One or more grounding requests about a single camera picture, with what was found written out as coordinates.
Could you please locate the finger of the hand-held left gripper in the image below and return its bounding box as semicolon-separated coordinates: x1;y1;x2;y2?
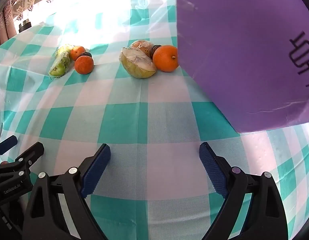
0;135;18;165
0;142;45;184

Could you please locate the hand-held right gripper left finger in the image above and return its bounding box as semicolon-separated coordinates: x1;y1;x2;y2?
22;144;111;240

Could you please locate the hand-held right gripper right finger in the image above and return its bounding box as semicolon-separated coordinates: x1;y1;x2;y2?
199;142;288;240

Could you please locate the small orange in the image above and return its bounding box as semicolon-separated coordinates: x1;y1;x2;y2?
70;46;86;62
74;56;94;75

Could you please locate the teal white checkered tablecloth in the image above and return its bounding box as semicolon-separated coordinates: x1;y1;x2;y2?
0;0;309;240

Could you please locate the wrapped green fruit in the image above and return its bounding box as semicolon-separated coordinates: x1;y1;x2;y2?
49;51;70;78

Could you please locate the wrapped yellow-green fruit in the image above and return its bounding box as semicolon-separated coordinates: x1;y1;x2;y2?
55;44;75;57

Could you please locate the wrapped melon slice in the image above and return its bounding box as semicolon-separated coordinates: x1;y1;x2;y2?
119;47;157;79

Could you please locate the purple plastic bag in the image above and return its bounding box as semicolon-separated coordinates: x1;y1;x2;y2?
177;0;309;133

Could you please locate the large orange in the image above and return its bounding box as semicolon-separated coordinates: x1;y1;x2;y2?
153;45;179;72

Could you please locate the clear bag of brown fruit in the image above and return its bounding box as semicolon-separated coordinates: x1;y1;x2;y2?
130;40;154;56

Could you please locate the patterned curtain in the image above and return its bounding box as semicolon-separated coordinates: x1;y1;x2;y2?
0;0;125;48

